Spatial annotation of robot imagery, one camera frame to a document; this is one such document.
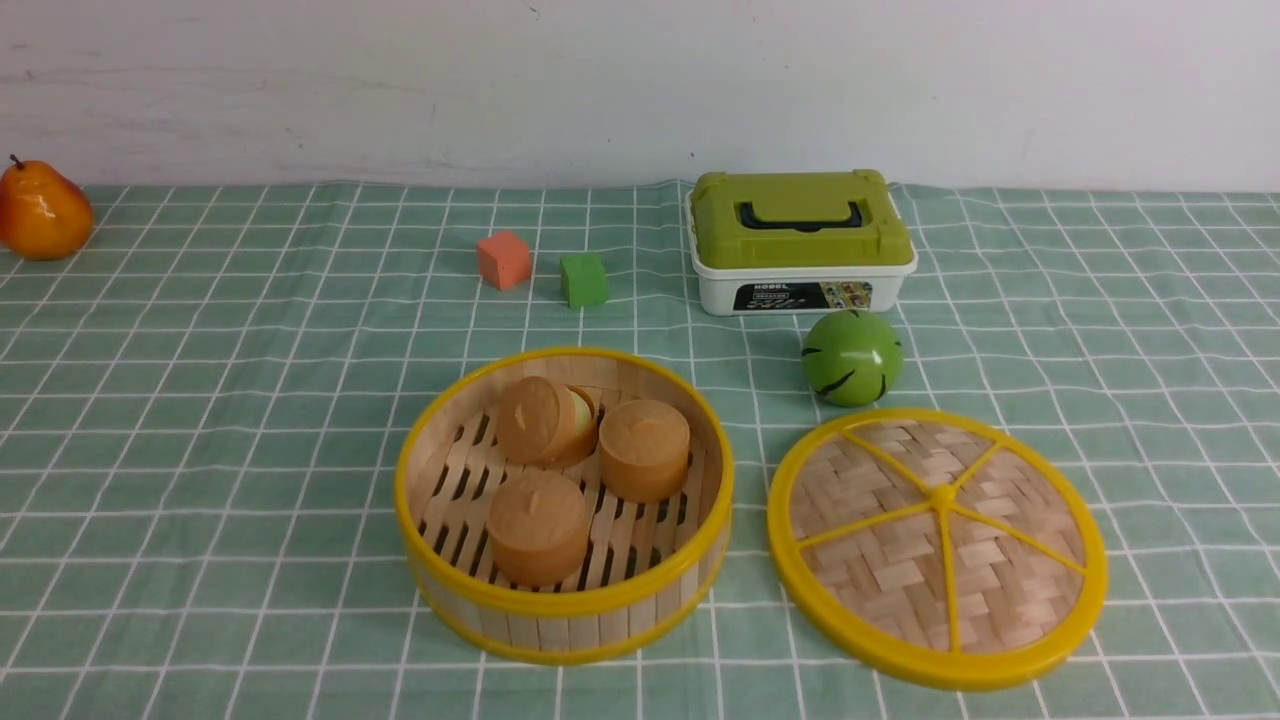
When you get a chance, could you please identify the orange toy pear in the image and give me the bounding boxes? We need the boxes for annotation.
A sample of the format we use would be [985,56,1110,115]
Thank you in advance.
[1,154,93,261]

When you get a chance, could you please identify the brown bun back left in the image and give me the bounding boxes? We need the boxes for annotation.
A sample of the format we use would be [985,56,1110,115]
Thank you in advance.
[497,375,598,469]

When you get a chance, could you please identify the green checkered tablecloth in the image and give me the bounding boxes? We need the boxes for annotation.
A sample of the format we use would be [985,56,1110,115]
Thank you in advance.
[1,182,1279,719]

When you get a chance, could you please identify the brown bun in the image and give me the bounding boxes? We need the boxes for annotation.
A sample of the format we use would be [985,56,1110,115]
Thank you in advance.
[497,375,598,469]
[598,398,691,503]
[486,469,590,588]

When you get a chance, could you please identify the orange foam cube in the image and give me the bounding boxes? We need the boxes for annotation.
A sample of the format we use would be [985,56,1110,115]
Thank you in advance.
[475,231,532,291]

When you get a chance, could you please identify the green lidded white toolbox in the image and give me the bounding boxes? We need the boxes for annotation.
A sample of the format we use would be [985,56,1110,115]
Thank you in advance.
[684,169,918,316]

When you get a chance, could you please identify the yellow woven bamboo steamer lid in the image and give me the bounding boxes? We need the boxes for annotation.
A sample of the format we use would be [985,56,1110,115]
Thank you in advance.
[765,407,1108,692]

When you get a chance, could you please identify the green striped toy melon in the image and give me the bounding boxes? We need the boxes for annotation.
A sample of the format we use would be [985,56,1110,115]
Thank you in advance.
[801,309,904,407]

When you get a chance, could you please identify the yellow bamboo steamer basket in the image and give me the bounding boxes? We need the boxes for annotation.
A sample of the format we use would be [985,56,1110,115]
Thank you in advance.
[394,347,733,665]

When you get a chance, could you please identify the brown bun front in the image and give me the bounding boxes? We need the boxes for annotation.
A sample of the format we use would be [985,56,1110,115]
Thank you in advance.
[486,469,590,588]

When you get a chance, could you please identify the brown bun back right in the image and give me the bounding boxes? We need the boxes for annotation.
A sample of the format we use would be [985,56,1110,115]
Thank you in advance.
[598,398,691,503]

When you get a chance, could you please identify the green foam cube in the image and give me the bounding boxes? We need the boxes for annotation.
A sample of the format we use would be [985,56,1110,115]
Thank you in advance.
[559,252,611,310]

